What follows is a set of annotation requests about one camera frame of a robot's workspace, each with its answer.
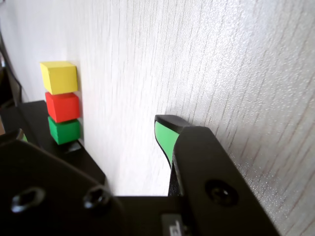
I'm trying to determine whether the black hood-shaped gripper finger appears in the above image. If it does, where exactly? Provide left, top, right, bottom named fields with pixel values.
left=0, top=132, right=131, bottom=236

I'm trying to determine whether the red wooden cube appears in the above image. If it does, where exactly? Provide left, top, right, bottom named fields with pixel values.
left=45, top=92, right=81, bottom=123

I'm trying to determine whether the yellow wooden cube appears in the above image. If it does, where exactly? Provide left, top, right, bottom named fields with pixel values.
left=40, top=61, right=79, bottom=95

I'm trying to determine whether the slim green-padded gripper finger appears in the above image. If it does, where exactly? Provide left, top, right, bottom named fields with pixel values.
left=154, top=114, right=281, bottom=236

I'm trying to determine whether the green wooden cube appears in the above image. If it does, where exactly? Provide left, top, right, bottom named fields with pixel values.
left=48, top=117, right=81, bottom=145

